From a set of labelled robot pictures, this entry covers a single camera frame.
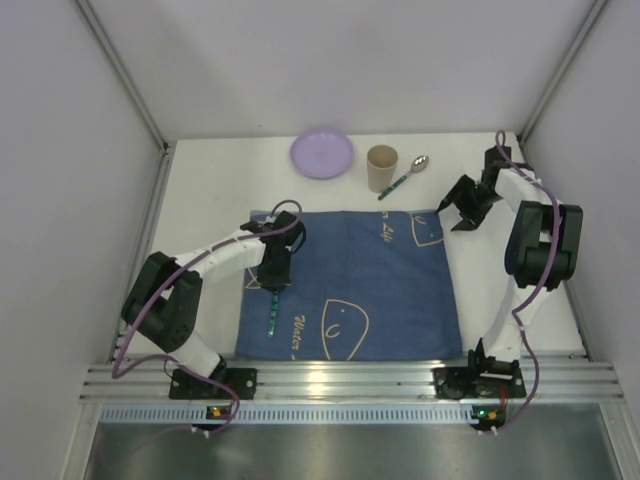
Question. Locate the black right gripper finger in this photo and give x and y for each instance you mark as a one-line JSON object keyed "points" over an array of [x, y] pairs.
{"points": [[472, 213], [463, 186]]}

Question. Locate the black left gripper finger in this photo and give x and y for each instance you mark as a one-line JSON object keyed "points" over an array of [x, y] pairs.
{"points": [[283, 274], [268, 278]]}

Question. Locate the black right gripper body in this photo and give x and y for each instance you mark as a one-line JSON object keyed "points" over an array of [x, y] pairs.
{"points": [[473, 201]]}

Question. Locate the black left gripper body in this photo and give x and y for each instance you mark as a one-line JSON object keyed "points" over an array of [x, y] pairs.
{"points": [[273, 282]]}

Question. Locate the green handled fork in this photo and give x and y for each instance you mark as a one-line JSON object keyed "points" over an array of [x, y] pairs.
{"points": [[273, 314]]}

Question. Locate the green handled spoon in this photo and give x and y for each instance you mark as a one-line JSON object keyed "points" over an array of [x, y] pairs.
{"points": [[418, 165]]}

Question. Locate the blue cloth placemat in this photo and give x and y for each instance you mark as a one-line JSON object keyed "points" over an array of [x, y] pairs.
{"points": [[366, 286]]}

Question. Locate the beige cup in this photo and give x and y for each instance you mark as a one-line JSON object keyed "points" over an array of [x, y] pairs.
{"points": [[381, 164]]}

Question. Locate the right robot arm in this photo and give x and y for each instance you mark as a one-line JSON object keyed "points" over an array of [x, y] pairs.
{"points": [[541, 253]]}

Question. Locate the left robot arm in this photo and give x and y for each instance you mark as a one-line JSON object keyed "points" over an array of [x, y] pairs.
{"points": [[163, 303]]}

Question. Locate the lilac plate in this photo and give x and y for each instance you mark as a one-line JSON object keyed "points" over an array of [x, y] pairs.
{"points": [[322, 153]]}

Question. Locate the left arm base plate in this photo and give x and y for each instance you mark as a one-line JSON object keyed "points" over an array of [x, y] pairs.
{"points": [[243, 381]]}

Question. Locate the left aluminium frame post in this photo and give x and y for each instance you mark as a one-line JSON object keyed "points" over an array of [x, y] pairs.
{"points": [[117, 65]]}

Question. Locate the aluminium frame post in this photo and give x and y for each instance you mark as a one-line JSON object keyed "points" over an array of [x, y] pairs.
{"points": [[588, 23], [117, 65]]}

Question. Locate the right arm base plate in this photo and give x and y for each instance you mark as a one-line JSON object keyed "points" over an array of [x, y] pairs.
{"points": [[457, 383]]}

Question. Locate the slotted cable duct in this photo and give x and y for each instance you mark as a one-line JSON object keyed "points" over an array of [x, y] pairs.
{"points": [[299, 414]]}

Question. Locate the right aluminium frame post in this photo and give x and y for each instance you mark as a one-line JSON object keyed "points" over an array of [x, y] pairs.
{"points": [[588, 23]]}

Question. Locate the aluminium front rail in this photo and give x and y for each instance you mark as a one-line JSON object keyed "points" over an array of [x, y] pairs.
{"points": [[562, 380]]}

